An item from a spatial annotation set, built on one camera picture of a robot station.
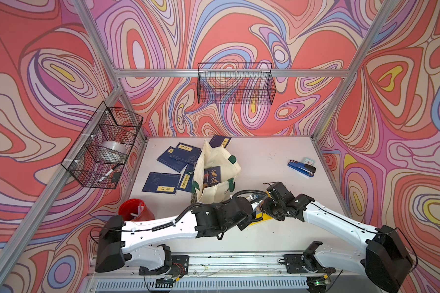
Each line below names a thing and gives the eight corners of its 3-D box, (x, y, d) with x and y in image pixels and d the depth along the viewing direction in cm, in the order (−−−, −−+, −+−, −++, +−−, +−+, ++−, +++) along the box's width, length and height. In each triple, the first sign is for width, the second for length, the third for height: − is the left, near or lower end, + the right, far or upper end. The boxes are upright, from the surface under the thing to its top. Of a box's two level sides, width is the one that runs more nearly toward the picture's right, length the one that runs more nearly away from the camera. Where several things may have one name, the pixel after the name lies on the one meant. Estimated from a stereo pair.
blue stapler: (286, 167, 107) (288, 162, 104) (288, 162, 110) (290, 157, 106) (312, 177, 102) (315, 173, 99) (313, 172, 105) (316, 167, 102)
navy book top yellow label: (171, 159, 114) (170, 154, 110) (180, 146, 120) (178, 142, 117) (194, 165, 110) (193, 161, 107) (201, 152, 117) (201, 148, 114)
